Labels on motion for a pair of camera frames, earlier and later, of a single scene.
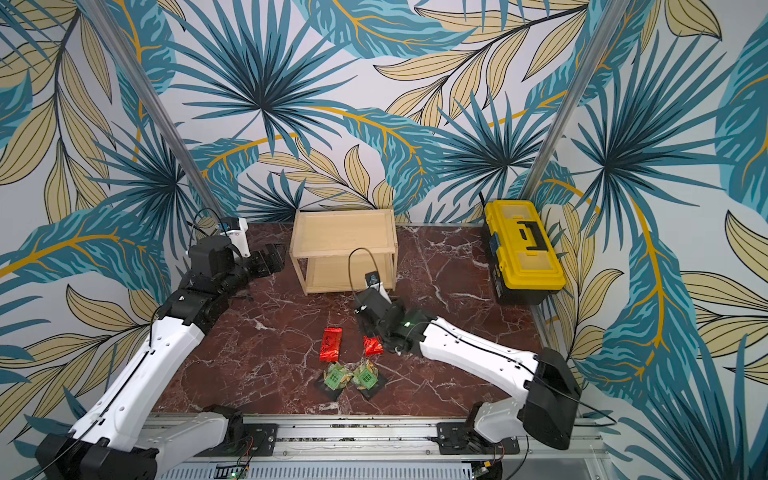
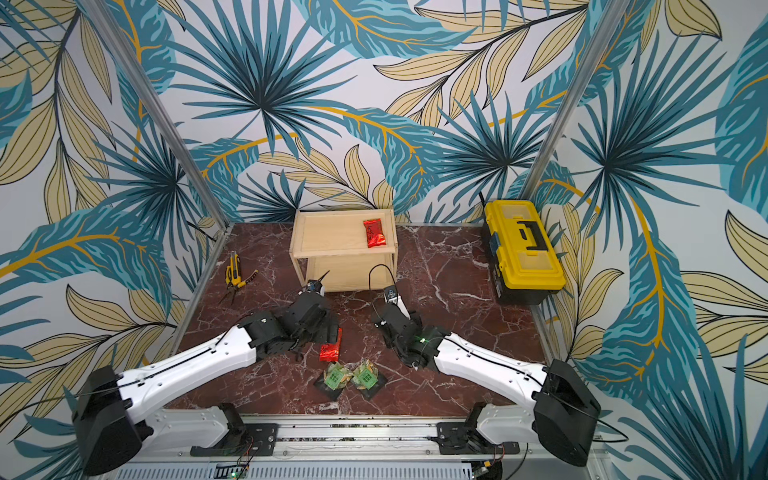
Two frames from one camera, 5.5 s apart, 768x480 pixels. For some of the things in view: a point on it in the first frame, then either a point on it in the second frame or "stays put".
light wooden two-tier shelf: x=333 y=250 stays put
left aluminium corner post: x=156 y=100 stays put
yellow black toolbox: x=524 y=263 stays put
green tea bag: x=337 y=376 stays put
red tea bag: x=373 y=345 -> x=374 y=233
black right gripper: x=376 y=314 -> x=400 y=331
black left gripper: x=265 y=268 -> x=326 y=334
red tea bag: x=330 y=344 stays put
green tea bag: x=365 y=375 stays put
